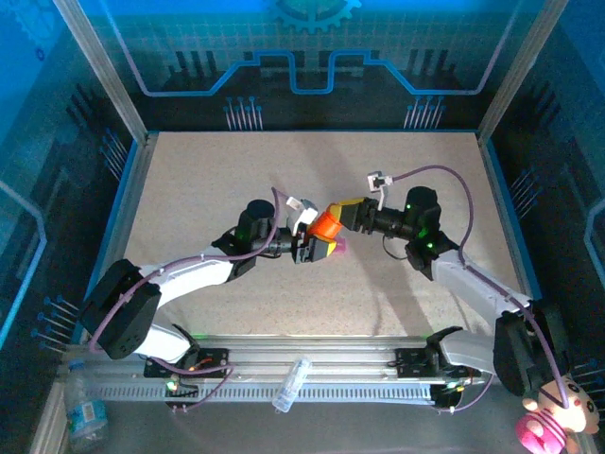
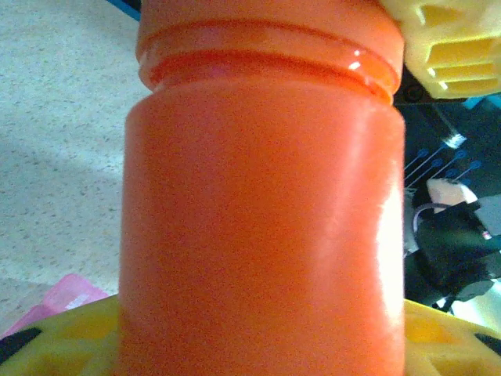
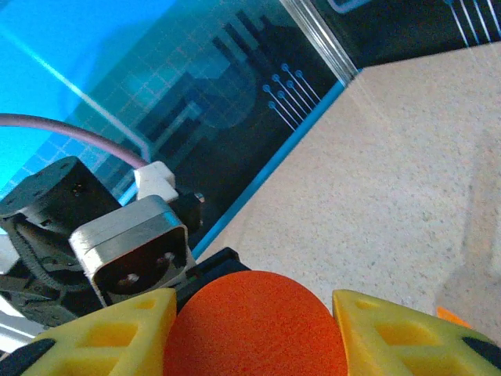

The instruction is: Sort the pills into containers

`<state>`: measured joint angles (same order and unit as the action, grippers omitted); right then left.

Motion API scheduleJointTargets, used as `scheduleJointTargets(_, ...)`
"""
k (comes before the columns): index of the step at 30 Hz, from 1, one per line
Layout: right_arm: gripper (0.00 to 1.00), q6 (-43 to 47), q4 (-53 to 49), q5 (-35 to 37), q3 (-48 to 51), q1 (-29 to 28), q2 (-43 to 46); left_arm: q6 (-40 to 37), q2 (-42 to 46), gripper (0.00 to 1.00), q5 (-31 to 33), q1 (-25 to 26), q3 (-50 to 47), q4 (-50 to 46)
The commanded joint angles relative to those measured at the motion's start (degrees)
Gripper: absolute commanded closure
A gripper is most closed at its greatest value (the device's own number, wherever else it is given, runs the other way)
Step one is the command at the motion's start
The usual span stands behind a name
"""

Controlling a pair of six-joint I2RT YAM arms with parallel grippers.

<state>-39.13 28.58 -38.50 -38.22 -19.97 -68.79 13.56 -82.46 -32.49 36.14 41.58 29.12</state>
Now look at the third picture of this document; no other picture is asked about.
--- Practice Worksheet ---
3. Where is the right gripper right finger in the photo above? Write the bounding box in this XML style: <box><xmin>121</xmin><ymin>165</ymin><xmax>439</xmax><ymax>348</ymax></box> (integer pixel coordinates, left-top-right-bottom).
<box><xmin>331</xmin><ymin>288</ymin><xmax>501</xmax><ymax>376</ymax></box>

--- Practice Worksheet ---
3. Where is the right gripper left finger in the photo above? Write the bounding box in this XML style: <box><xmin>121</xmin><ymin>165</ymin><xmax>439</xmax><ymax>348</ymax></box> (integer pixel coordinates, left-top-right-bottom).
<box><xmin>0</xmin><ymin>287</ymin><xmax>179</xmax><ymax>376</ymax></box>

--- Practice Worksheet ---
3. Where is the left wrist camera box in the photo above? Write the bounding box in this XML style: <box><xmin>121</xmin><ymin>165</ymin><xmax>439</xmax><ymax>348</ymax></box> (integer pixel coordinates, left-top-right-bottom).
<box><xmin>68</xmin><ymin>194</ymin><xmax>197</xmax><ymax>309</ymax></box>

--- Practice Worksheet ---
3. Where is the aluminium frame post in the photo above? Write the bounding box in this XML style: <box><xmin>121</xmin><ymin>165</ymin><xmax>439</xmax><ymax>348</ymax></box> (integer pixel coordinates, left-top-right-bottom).
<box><xmin>279</xmin><ymin>0</ymin><xmax>359</xmax><ymax>84</ymax></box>

